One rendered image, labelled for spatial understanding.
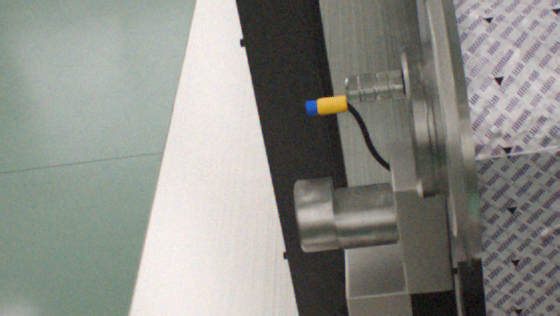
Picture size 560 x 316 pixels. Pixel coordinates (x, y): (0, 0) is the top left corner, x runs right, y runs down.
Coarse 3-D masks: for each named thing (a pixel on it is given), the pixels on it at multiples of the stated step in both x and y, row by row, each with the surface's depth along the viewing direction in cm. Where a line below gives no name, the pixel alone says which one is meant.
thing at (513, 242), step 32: (480, 160) 48; (512, 160) 48; (544, 160) 48; (480, 192) 49; (512, 192) 49; (544, 192) 49; (512, 224) 50; (544, 224) 50; (512, 256) 51; (544, 256) 51; (512, 288) 52; (544, 288) 52
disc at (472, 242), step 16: (448, 0) 49; (448, 16) 48; (448, 32) 48; (448, 48) 48; (464, 80) 47; (464, 96) 47; (464, 112) 47; (464, 128) 47; (464, 144) 47; (464, 160) 47; (464, 176) 48; (464, 192) 50; (480, 224) 49; (464, 240) 56; (480, 240) 50; (480, 256) 51
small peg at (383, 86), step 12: (384, 72) 53; (396, 72) 53; (348, 84) 53; (360, 84) 53; (372, 84) 53; (384, 84) 53; (396, 84) 53; (348, 96) 53; (360, 96) 53; (372, 96) 53; (384, 96) 53; (396, 96) 53
